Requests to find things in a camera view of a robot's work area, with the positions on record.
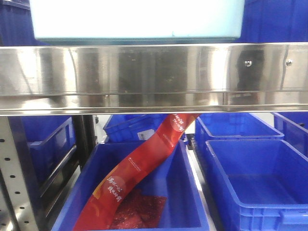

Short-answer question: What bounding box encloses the light cyan plastic bin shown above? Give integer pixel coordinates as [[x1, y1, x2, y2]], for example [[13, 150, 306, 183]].
[[29, 0, 244, 39]]

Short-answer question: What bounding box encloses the blue bin rear middle labeled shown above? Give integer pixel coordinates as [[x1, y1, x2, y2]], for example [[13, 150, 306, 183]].
[[103, 114, 167, 144]]

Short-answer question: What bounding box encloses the blue bin rear right lower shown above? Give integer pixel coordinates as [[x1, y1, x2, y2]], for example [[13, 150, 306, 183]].
[[194, 113, 284, 149]]

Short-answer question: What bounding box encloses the blue bin with red items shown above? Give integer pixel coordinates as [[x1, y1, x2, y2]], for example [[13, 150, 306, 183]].
[[52, 141, 209, 231]]

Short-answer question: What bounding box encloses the dark red snack packet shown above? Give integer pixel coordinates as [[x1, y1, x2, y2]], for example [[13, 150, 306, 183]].
[[109, 189, 167, 229]]

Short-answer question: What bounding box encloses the blue bin left side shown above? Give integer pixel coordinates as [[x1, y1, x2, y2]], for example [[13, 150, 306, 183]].
[[21, 115, 76, 184]]

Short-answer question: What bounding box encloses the red printed packaging strip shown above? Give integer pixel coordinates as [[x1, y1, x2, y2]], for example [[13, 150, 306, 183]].
[[73, 114, 199, 231]]

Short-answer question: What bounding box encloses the blue bin front right lower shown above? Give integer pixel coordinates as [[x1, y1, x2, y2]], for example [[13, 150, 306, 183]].
[[205, 140, 308, 231]]

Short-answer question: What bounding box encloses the blue bin far right edge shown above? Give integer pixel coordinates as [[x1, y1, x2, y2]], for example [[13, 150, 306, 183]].
[[272, 112, 308, 156]]

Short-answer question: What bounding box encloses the right shelf steel rail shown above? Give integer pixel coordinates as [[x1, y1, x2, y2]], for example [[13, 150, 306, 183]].
[[0, 42, 308, 116]]

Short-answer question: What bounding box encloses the perforated steel upright post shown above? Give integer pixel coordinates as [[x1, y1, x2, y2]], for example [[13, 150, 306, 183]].
[[0, 116, 38, 231]]

